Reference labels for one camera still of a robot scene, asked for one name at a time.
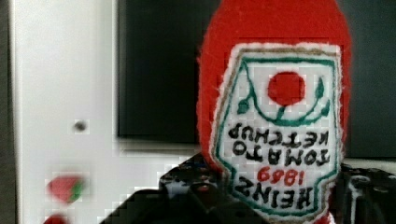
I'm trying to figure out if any dark red berry toy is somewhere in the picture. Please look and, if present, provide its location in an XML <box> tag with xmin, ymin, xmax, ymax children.
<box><xmin>43</xmin><ymin>215</ymin><xmax>69</xmax><ymax>224</ymax></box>

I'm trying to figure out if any red plush ketchup bottle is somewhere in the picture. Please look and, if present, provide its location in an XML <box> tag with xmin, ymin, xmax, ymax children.
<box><xmin>197</xmin><ymin>0</ymin><xmax>351</xmax><ymax>224</ymax></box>

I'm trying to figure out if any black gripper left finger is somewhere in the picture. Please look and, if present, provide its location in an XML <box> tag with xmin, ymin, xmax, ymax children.
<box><xmin>101</xmin><ymin>154</ymin><xmax>268</xmax><ymax>224</ymax></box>

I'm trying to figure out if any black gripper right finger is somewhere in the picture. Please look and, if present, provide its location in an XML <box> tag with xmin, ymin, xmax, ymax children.
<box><xmin>331</xmin><ymin>164</ymin><xmax>396</xmax><ymax>224</ymax></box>

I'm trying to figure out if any strawberry toy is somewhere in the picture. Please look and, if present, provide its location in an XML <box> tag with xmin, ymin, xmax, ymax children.
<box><xmin>48</xmin><ymin>175</ymin><xmax>84</xmax><ymax>203</ymax></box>

